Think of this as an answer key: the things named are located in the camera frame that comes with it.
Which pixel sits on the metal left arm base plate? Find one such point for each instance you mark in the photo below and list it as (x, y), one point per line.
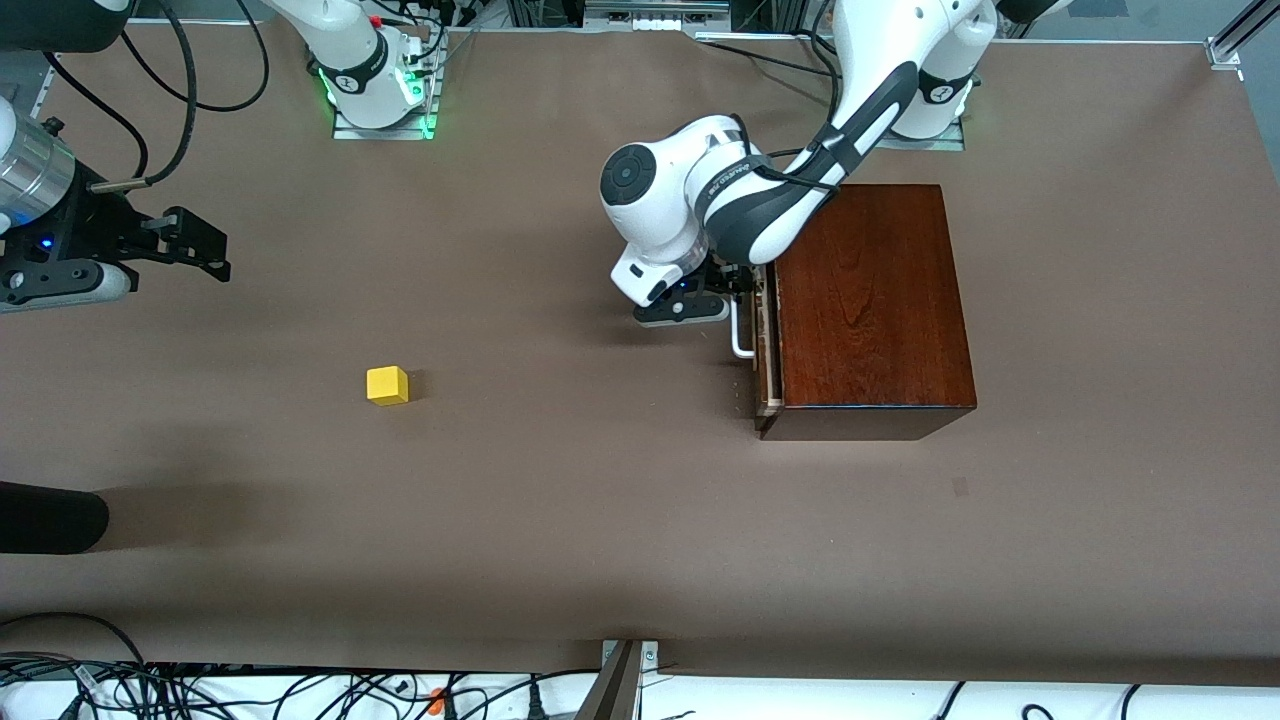
(935, 144)

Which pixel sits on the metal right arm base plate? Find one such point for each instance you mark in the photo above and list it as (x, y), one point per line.
(385, 132)

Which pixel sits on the black cylindrical pole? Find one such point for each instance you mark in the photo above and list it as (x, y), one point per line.
(50, 518)

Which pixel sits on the grey metal mount bar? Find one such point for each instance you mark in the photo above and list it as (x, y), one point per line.
(610, 690)

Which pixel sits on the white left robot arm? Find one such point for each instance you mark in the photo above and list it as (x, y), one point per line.
(650, 210)

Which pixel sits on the yellow cube block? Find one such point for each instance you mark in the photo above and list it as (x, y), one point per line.
(387, 386)

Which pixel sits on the small aluminium bracket plate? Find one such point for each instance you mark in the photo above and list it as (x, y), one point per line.
(648, 655)

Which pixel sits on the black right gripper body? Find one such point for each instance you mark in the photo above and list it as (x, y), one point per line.
(97, 222)

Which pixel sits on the grey power strip device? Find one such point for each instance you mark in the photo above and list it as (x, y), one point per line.
(655, 12)

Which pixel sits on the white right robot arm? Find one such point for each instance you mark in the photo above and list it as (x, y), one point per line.
(350, 40)

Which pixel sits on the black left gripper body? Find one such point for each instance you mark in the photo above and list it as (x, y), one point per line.
(727, 273)

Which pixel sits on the light wood drawer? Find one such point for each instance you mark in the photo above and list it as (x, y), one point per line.
(768, 350)

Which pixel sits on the dark brown wooden cabinet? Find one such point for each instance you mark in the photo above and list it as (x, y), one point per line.
(870, 300)

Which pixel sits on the aluminium corner profile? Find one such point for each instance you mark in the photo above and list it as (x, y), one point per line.
(1235, 40)

